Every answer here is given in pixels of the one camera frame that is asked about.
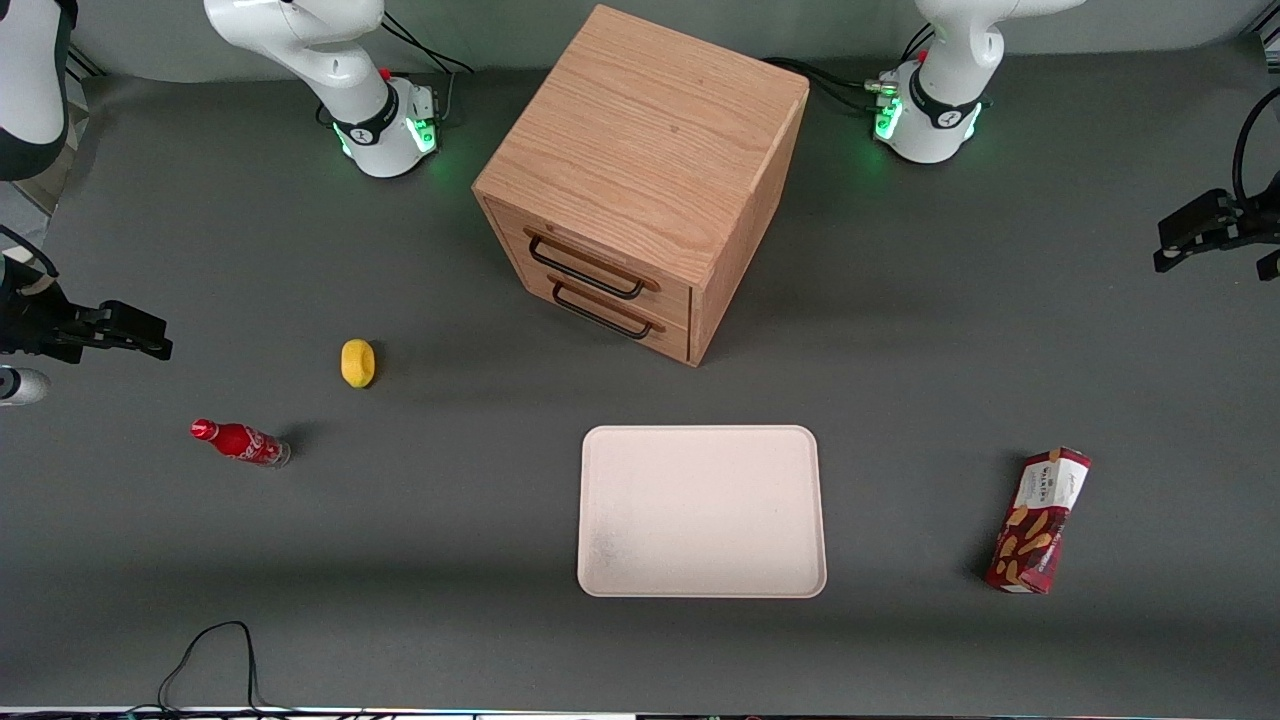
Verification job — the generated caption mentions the red cookie box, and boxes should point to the red cookie box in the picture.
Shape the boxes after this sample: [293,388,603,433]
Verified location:
[984,447,1092,596]

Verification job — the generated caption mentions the black looped table cable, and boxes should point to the black looped table cable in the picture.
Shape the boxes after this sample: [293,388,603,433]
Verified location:
[128,621,301,717]

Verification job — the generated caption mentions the red cola bottle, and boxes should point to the red cola bottle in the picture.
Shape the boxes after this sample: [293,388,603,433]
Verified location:
[190,418,292,469]

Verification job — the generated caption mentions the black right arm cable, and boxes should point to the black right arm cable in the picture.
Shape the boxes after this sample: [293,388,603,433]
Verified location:
[0,224,60,279]

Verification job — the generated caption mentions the black right arm base cables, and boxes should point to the black right arm base cables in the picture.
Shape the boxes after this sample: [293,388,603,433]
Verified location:
[380,10,476,129]

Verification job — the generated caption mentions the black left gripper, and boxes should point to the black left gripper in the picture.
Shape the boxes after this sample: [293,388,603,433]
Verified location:
[1153,189,1280,282]

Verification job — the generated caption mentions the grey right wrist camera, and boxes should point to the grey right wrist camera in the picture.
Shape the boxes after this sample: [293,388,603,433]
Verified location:
[0,367,50,407]

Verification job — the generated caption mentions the black metal drawer handle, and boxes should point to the black metal drawer handle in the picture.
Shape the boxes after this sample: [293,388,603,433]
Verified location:
[523,228,662,301]
[547,276,667,341]

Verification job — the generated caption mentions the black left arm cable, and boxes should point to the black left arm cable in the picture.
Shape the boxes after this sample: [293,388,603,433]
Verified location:
[1231,87,1280,204]

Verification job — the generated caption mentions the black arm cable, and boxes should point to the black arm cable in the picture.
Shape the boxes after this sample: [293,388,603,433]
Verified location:
[0,224,60,279]
[1231,87,1280,204]

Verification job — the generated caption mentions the black left arm base cables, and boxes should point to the black left arm base cables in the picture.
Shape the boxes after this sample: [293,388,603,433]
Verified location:
[764,24,937,113]

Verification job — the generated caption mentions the beige plastic tray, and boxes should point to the beige plastic tray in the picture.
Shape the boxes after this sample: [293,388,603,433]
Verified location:
[577,425,829,599]

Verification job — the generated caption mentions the wooden drawer cabinet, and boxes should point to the wooden drawer cabinet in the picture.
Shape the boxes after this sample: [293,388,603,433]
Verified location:
[472,4,811,368]

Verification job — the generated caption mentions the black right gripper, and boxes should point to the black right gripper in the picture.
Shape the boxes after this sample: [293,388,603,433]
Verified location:
[0,258,174,365]

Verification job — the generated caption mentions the black arm base cables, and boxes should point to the black arm base cables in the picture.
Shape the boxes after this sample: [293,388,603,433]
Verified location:
[380,10,476,129]
[764,24,937,113]

